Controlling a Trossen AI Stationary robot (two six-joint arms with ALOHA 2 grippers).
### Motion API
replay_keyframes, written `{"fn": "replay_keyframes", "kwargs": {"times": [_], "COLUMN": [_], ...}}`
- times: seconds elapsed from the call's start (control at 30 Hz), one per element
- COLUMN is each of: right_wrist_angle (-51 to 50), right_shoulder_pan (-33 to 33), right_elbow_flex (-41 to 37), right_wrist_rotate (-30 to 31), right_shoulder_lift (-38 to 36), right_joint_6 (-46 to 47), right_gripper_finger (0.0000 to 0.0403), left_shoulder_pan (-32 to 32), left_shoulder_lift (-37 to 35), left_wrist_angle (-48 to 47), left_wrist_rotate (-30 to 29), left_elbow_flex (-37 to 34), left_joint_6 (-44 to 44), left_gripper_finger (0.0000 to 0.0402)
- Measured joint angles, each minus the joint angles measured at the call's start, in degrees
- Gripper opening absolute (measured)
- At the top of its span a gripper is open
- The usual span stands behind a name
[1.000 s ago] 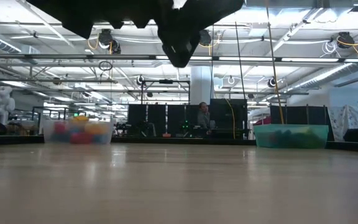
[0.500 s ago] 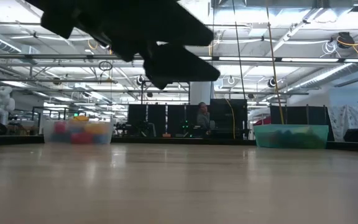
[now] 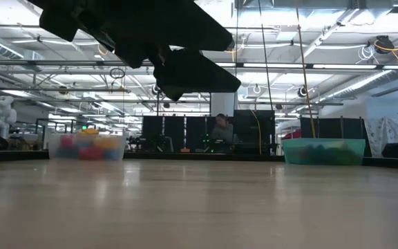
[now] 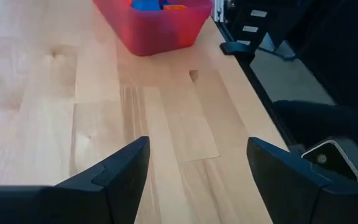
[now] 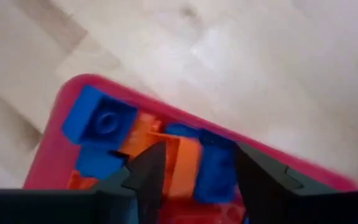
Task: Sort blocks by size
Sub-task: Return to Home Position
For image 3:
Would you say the thin yellow cable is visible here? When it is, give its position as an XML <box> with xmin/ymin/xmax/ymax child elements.
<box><xmin>249</xmin><ymin>109</ymin><xmax>263</xmax><ymax>155</ymax></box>

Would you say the person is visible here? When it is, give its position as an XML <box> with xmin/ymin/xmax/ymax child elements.
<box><xmin>209</xmin><ymin>113</ymin><xmax>236</xmax><ymax>145</ymax></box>

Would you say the clear plastic bin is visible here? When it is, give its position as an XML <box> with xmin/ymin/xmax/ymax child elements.
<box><xmin>47</xmin><ymin>133</ymin><xmax>128</xmax><ymax>161</ymax></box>

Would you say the grey beam with light strip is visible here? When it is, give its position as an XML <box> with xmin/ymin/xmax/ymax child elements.
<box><xmin>0</xmin><ymin>58</ymin><xmax>398</xmax><ymax>72</ymax></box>

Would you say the white patterned cloth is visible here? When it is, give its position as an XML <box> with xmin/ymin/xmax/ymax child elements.
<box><xmin>363</xmin><ymin>116</ymin><xmax>398</xmax><ymax>150</ymax></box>

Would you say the white pillar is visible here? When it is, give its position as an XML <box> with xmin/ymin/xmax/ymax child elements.
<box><xmin>209</xmin><ymin>92</ymin><xmax>236</xmax><ymax>117</ymax></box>

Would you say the tall black panel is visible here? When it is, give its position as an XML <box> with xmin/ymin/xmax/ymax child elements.
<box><xmin>233</xmin><ymin>109</ymin><xmax>276</xmax><ymax>155</ymax></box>

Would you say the thin black hanging cable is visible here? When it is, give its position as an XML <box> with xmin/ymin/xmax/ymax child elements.
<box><xmin>232</xmin><ymin>0</ymin><xmax>240</xmax><ymax>111</ymax></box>

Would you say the red background object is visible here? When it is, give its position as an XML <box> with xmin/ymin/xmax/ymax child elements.
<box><xmin>281</xmin><ymin>129</ymin><xmax>303</xmax><ymax>140</ymax></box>

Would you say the teal plastic bin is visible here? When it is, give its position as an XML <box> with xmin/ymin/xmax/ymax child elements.
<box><xmin>281</xmin><ymin>137</ymin><xmax>367</xmax><ymax>166</ymax></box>

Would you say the black ceiling cable reel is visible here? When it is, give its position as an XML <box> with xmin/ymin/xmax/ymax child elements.
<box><xmin>375</xmin><ymin>34</ymin><xmax>395</xmax><ymax>55</ymax></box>

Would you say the white humanoid robot figure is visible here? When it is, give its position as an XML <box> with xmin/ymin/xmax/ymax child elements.
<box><xmin>0</xmin><ymin>95</ymin><xmax>18</xmax><ymax>139</ymax></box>

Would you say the black hanging cable loop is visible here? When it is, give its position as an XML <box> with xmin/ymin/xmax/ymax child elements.
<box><xmin>109</xmin><ymin>66</ymin><xmax>126</xmax><ymax>91</ymax></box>

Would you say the black partition screen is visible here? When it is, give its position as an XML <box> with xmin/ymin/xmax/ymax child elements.
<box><xmin>142</xmin><ymin>115</ymin><xmax>235</xmax><ymax>153</ymax></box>
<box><xmin>301</xmin><ymin>116</ymin><xmax>365</xmax><ymax>140</ymax></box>

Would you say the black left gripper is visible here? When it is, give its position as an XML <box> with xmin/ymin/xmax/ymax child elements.
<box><xmin>37</xmin><ymin>0</ymin><xmax>243</xmax><ymax>102</ymax></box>

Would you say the yellow hanging cable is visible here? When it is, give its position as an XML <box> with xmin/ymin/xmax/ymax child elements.
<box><xmin>294</xmin><ymin>0</ymin><xmax>317</xmax><ymax>139</ymax></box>

